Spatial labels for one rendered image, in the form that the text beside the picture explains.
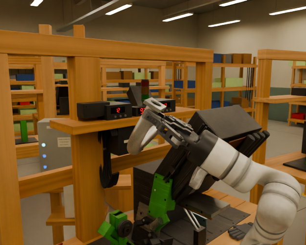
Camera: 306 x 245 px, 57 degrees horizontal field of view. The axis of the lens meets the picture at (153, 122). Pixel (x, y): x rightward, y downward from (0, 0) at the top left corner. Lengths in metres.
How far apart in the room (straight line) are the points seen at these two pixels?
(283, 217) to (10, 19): 11.03
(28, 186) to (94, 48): 0.75
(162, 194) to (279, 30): 10.66
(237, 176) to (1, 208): 1.06
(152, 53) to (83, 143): 0.67
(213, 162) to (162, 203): 0.87
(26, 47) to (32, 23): 10.07
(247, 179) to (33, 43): 1.05
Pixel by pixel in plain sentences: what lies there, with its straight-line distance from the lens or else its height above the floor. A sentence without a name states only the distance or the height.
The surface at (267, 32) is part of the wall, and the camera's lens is 12.04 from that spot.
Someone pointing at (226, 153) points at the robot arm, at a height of 1.61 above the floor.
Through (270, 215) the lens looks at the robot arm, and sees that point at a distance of 0.61.
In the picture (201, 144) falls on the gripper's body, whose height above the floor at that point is 1.63.
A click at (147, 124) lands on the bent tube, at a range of 0.61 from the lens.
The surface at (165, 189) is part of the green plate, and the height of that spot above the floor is 1.22.
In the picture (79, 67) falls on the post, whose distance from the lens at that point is 1.43.
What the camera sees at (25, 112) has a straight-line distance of 8.18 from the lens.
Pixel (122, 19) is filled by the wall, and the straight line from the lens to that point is 12.57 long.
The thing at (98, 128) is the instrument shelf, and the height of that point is 1.52.
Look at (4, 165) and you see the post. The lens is 1.35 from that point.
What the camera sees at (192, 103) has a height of 0.52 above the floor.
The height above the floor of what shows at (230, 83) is 1.51.
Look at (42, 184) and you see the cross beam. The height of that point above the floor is 1.23.
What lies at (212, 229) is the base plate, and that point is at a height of 0.90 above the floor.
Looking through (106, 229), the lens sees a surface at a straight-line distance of 1.27.
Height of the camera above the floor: 1.77
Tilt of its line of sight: 10 degrees down
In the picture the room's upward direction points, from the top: straight up
